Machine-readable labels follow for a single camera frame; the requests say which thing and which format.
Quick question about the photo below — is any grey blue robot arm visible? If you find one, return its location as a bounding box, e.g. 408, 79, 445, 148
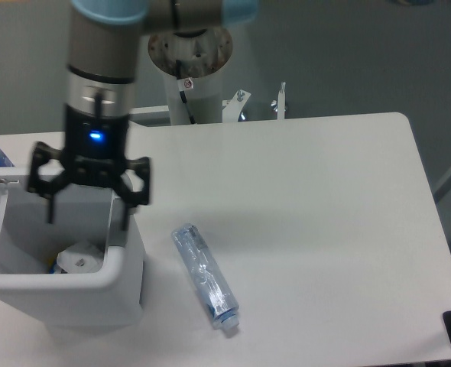
26, 1, 259, 222

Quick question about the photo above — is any crushed clear plastic bottle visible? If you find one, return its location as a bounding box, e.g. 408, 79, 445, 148
171, 223, 239, 332

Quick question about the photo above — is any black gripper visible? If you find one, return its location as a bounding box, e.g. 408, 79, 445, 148
26, 105, 151, 231

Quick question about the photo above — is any colourful snack wrapper in bin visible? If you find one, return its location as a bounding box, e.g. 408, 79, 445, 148
48, 258, 63, 274

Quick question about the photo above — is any white metal base frame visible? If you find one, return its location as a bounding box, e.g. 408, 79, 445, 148
131, 82, 288, 127

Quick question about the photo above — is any white open trash can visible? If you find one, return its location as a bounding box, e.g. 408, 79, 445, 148
0, 167, 145, 326

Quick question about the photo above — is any black cable on pedestal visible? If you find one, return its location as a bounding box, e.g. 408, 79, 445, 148
174, 58, 196, 125

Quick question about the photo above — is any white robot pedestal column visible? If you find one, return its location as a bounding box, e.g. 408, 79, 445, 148
148, 27, 233, 124

